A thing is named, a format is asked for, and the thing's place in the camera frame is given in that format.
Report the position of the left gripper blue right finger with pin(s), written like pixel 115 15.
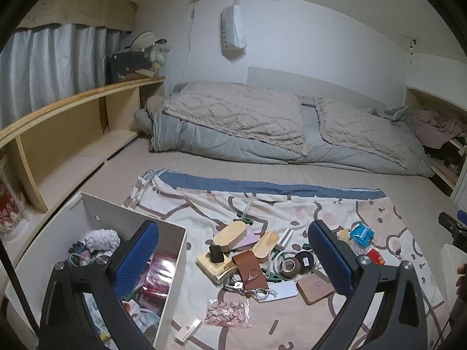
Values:
pixel 400 322

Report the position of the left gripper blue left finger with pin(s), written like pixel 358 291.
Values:
pixel 65 319

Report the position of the white yarn ball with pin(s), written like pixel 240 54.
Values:
pixel 102 240

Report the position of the person's right hand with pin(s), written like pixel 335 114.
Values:
pixel 461 283

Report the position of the white storage box left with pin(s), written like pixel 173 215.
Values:
pixel 73 221

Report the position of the red glove packet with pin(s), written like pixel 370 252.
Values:
pixel 376 257

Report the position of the blue mask packet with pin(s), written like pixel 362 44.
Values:
pixel 362 234

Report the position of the small wooden stamp block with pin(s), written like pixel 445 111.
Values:
pixel 187 330

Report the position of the pile of pink clothes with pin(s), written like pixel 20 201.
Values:
pixel 434 130

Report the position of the doll in red dress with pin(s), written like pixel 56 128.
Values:
pixel 10 213

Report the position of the black round tape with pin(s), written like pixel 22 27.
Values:
pixel 306 261

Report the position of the yellow cardboard box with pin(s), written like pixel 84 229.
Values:
pixel 216 272

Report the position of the black hexagonal box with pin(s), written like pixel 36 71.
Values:
pixel 215 254

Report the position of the brown tape roll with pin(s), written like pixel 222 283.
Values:
pixel 290 267

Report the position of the oval wooden box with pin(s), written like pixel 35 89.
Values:
pixel 230 236

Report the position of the pink candy bag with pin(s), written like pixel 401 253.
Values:
pixel 235 314

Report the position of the wooden bedside shelf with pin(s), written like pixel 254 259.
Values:
pixel 47 154

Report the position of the white rectangular bar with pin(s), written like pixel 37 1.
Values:
pixel 285 238

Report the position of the cartoon bear patterned blanket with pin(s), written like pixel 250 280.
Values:
pixel 204 206

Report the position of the brown leather card holder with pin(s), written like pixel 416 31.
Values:
pixel 250 271

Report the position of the right beige quilted pillow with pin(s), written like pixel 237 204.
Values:
pixel 351 127

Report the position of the beige quilted pillow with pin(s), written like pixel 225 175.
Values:
pixel 351 127
pixel 242 111

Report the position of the flat oval wooden lid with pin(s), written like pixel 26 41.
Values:
pixel 265 245

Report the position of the pink flat pouch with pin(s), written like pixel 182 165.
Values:
pixel 249 240

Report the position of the grey folded duvet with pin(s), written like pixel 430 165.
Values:
pixel 168 133

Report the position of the black bag on shelf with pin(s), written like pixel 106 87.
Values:
pixel 123 66

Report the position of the left beige quilted pillow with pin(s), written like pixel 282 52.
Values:
pixel 242 111

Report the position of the grey curtain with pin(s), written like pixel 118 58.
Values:
pixel 44 65

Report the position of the white headboard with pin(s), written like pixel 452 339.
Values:
pixel 308 87

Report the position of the white cap on shelf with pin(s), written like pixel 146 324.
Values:
pixel 146 40

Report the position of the white hanging paper bag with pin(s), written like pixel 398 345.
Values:
pixel 232 33

